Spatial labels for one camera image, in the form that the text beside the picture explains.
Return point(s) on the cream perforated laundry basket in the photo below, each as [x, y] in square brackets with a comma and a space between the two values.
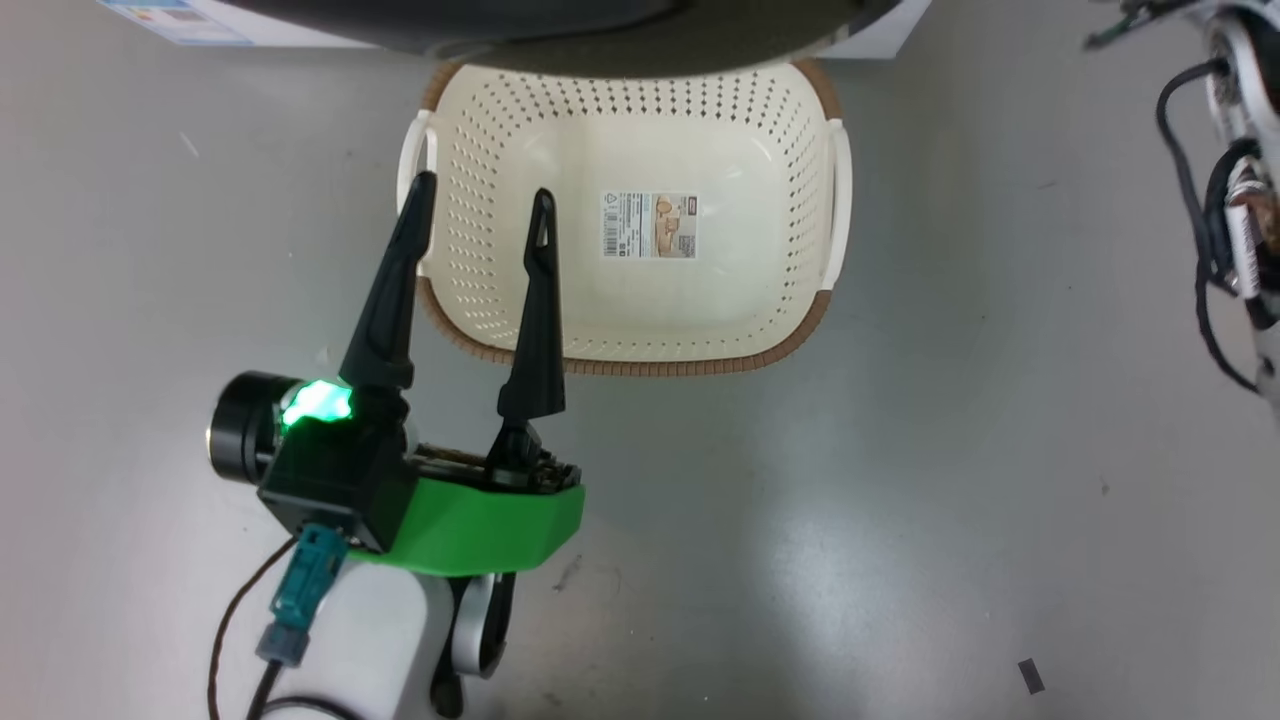
[700, 320]

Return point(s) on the blue white energy label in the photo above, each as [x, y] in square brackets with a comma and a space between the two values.
[180, 20]

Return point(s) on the dark washing machine door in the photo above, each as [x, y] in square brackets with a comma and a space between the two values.
[600, 40]

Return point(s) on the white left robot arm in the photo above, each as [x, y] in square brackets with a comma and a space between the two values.
[370, 640]

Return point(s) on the black tape scrap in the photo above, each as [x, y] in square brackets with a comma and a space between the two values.
[1031, 676]

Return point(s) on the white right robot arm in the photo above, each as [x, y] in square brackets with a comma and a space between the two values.
[1235, 55]

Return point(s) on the paper basket label sticker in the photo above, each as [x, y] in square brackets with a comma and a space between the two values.
[650, 225]

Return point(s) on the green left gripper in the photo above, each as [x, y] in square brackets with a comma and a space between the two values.
[480, 525]

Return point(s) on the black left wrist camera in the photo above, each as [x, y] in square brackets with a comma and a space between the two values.
[330, 470]

